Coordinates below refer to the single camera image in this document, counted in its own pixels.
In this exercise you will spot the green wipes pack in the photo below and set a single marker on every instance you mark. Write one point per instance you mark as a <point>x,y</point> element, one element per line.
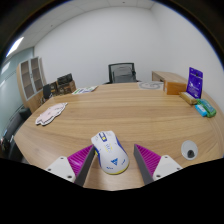
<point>208,107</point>

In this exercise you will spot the black visitor chair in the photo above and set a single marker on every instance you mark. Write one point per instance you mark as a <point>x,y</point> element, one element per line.
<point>47,90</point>

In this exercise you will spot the white blue yellow computer mouse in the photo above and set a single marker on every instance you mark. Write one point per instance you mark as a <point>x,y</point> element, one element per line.
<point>110,153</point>

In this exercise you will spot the pink pig-shaped mouse pad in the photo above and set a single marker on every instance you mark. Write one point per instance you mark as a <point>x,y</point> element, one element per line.
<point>50,114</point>

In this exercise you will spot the small brown cardboard box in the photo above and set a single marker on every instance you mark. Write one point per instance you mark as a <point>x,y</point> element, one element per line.
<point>53,88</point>

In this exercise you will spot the blue small pack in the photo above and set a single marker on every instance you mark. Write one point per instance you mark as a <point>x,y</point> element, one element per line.
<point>201,110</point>

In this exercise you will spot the black leather armchair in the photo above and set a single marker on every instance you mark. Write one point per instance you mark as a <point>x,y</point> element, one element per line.
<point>15,128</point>

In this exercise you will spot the wooden side desk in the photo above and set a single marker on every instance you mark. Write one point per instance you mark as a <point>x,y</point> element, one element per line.
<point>168,76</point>

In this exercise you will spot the round grey mouse pad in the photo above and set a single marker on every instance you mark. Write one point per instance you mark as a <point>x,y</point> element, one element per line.
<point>150,85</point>

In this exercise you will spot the white round disc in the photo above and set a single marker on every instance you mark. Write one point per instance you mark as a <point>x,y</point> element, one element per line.
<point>188,148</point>

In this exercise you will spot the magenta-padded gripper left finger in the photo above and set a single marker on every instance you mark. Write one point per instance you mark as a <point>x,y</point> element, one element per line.
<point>78,160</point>

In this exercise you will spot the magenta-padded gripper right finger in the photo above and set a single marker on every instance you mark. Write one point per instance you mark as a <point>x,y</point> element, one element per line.
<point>150,160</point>

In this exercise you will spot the white printed sticker sheet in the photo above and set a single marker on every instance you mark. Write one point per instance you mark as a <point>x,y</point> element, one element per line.
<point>85,89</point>

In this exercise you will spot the wooden shelf unit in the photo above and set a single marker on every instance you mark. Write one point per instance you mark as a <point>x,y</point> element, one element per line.
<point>31,83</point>

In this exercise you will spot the purple upright package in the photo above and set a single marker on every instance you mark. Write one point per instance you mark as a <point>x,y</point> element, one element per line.
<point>194,82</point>

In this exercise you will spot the black box with window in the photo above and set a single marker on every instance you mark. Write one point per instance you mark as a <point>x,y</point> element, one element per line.
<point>64,79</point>

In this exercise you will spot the grey mesh office chair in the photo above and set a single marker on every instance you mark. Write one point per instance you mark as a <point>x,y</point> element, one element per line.
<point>122,74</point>

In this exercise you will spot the ceiling light panel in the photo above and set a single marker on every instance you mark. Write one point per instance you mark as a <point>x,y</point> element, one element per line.
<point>14,46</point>

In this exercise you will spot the large brown cardboard box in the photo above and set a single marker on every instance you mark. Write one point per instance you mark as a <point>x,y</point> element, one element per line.
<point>68,88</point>

